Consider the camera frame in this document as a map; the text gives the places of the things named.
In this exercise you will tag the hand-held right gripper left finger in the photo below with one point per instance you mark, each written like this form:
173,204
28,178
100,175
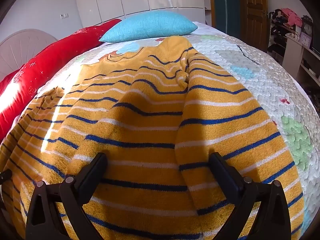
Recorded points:
93,169

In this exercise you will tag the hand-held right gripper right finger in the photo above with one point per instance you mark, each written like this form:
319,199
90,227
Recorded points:
225,172

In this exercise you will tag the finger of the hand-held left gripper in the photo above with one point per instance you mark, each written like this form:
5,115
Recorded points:
5,175

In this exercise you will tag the yellow striped knit sweater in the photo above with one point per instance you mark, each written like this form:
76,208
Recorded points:
140,135

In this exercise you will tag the pink clothes pile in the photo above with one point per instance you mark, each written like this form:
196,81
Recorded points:
291,16

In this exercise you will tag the patchwork quilted bedspread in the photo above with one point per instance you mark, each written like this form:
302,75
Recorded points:
275,80

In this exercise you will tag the red patterned duvet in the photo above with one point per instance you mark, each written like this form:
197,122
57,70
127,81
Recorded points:
37,72

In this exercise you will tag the white round headboard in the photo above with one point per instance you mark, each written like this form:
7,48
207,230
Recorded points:
20,47

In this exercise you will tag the white shelf unit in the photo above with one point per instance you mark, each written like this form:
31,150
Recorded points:
295,52

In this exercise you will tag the white bed sheet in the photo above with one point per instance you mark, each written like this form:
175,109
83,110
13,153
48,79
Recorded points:
205,27

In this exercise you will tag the turquoise pillow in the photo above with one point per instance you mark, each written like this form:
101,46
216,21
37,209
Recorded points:
150,26

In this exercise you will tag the purple alarm clock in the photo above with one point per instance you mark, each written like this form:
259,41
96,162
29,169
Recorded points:
305,40

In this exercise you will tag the brown wooden door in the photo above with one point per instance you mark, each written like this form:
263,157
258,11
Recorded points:
253,12

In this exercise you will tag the dark green curtain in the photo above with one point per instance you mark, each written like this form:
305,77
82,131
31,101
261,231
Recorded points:
225,5

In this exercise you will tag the black ornate clock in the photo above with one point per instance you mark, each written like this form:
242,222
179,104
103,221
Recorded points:
307,26

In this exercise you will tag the white wall socket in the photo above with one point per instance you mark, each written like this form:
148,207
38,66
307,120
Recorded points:
64,16

